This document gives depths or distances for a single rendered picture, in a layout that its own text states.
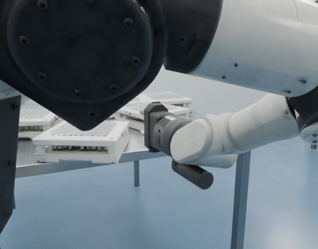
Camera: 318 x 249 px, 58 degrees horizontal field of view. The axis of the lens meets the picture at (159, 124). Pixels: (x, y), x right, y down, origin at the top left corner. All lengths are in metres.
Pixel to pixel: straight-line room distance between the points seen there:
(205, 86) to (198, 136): 4.92
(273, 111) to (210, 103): 5.11
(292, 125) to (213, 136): 0.12
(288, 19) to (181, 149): 0.32
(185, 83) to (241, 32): 4.93
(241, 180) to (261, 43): 1.03
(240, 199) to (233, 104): 4.68
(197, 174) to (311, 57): 0.33
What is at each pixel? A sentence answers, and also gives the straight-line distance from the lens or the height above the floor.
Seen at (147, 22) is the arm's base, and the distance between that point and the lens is 0.16.
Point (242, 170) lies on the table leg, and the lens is 1.23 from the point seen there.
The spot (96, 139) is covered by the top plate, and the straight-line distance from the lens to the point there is 0.84.
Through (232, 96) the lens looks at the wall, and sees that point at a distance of 5.83.
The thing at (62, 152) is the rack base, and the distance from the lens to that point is 0.90.
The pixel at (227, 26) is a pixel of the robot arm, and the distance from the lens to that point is 0.23.
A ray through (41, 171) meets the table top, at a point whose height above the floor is 0.83.
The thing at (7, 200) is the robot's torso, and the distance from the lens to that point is 0.37.
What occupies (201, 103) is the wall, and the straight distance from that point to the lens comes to 5.40.
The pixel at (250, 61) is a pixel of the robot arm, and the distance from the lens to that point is 0.25.
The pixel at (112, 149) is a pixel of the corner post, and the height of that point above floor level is 0.90.
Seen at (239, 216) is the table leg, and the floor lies 0.50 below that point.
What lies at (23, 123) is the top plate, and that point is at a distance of 1.16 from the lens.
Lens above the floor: 1.16
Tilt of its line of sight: 14 degrees down
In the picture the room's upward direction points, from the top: straight up
